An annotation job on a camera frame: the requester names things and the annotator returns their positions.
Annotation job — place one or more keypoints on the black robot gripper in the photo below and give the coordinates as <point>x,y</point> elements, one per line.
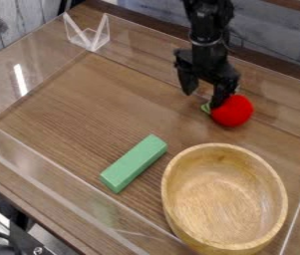
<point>206,63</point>

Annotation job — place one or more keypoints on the red plush fruit green leaf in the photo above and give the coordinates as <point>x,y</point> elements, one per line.
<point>234,113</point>

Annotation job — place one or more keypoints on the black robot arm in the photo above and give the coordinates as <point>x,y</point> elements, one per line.
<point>210,17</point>

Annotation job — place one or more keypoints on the wooden oval bowl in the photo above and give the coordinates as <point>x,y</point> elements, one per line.
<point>224,199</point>

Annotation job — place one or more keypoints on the green rectangular block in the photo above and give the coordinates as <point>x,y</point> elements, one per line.
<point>121,173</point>

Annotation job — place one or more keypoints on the clear acrylic tray enclosure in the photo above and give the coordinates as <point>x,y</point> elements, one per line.
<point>88,87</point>

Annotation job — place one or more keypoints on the black metal frame bracket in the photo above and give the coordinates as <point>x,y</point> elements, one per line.
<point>29,244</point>

